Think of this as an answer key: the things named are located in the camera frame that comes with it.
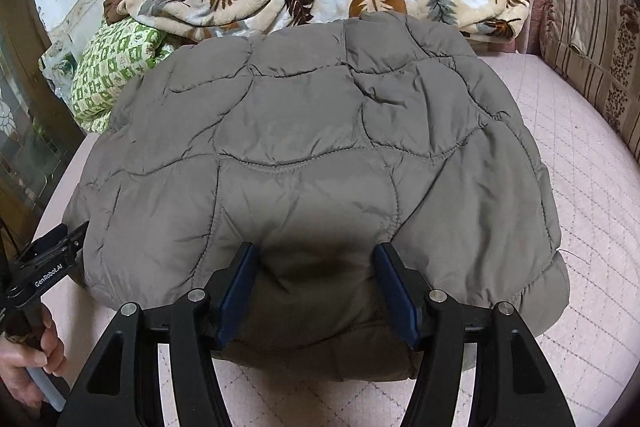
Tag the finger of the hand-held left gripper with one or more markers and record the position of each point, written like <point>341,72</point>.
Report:
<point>79,237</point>

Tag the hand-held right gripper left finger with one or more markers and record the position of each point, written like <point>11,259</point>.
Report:
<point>237,287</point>

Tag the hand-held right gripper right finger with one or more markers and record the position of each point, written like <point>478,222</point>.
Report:
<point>395,292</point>

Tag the grey-brown puffer jacket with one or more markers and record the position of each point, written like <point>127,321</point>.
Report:
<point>310,132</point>

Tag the person's left hand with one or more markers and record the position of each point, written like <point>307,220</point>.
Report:
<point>20,367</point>

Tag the glass door cabinet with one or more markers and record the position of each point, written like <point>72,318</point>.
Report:
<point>25,132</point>

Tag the green white patterned pillow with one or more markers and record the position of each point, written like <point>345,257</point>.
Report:
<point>110,67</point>

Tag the clear plastic bag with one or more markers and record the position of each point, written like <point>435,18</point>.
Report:
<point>52,62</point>

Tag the striped brown cushion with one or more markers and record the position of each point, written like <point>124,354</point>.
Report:
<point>585,37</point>

